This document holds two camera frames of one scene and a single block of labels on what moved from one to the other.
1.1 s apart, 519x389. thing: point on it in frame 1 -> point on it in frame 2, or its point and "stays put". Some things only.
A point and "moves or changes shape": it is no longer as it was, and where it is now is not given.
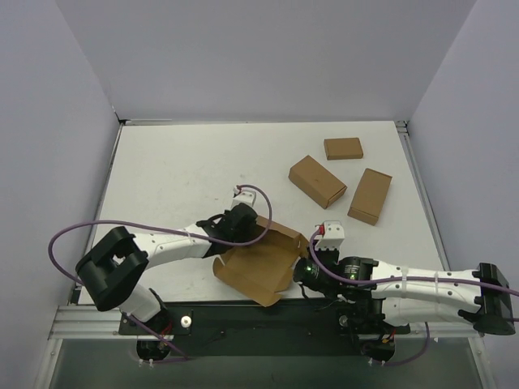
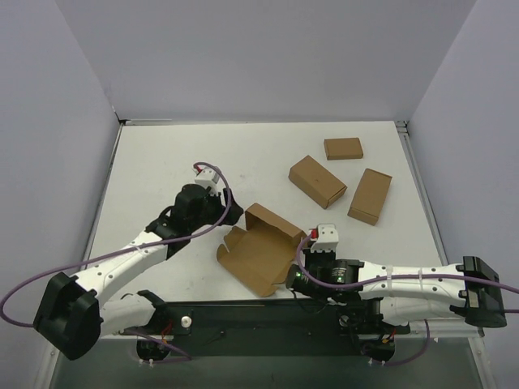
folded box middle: (316, 181) stays put
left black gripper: (246, 223) -> (224, 203)
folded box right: (370, 197) stays put
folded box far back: (343, 148) stays put
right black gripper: (302, 274) stays put
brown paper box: (263, 269) moves or changes shape
